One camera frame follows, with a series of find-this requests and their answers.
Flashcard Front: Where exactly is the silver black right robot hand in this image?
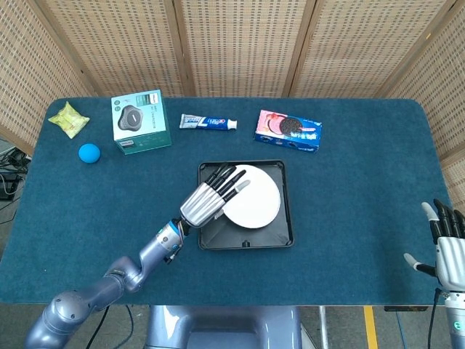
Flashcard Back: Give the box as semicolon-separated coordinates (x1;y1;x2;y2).
403;198;465;292

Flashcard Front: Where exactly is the yellow green snack packet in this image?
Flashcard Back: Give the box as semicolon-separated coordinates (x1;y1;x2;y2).
47;101;91;140

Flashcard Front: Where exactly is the teal Philips speaker box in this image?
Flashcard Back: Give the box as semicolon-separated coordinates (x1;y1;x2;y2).
110;89;173;156

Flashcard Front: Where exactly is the white round plate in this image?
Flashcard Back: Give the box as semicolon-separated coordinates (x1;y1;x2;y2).
222;164;282;230

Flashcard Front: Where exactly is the blue Oreo cookie box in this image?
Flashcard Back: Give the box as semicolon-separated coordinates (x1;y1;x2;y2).
253;109;323;153

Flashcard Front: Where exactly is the black square plastic tray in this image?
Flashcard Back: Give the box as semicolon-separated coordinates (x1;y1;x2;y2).
197;158;295;252

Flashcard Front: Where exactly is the blue ball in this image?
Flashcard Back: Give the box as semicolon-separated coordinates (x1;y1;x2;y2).
78;143;102;165

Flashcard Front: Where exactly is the metal table leg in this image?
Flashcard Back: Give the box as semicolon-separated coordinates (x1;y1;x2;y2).
318;305;330;349

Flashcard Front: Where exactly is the dark teal felt tablecloth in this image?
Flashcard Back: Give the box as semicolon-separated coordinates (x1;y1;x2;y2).
0;96;459;307

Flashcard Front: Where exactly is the woven rattan folding screen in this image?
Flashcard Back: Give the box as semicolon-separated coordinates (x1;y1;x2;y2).
0;0;465;212

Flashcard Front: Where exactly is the grey blue robot torso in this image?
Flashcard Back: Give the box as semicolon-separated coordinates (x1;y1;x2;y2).
145;305;304;349

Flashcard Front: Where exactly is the blue white toothpaste tube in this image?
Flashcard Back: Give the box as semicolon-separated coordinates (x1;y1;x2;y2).
179;113;239;131

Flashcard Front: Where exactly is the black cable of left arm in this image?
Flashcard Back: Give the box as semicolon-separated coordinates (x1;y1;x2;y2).
85;305;110;349

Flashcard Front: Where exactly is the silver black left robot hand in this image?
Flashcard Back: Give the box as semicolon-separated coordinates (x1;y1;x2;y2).
179;164;251;229

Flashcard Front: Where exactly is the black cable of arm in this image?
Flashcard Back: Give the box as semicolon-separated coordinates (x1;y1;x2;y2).
85;305;110;349
427;286;443;349

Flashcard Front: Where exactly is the black power adapter with cables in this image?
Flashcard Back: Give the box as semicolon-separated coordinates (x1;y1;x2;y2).
0;137;33;212

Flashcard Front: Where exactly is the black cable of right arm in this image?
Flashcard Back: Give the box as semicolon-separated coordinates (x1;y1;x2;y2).
427;286;443;349

